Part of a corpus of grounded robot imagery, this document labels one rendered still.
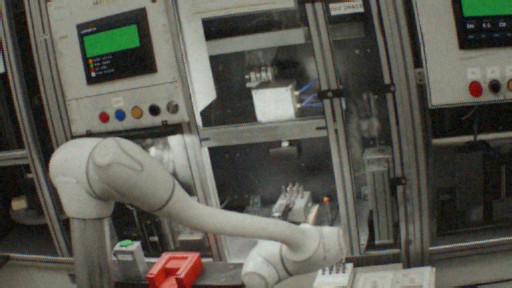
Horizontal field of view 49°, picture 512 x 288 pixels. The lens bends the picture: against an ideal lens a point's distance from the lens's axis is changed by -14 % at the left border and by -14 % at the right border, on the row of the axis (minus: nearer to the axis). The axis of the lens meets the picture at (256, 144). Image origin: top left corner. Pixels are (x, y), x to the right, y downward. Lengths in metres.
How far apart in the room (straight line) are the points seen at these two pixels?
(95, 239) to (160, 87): 0.59
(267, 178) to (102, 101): 0.71
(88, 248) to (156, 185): 0.25
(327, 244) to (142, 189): 0.54
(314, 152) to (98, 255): 1.05
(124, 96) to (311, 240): 0.70
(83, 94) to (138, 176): 0.73
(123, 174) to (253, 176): 1.11
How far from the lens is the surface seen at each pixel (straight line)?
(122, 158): 1.28
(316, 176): 2.28
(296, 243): 1.58
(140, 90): 1.87
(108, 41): 1.86
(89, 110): 1.98
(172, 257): 2.00
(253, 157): 2.31
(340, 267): 1.82
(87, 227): 1.44
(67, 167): 1.42
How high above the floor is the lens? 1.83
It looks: 17 degrees down
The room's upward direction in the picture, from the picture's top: 11 degrees counter-clockwise
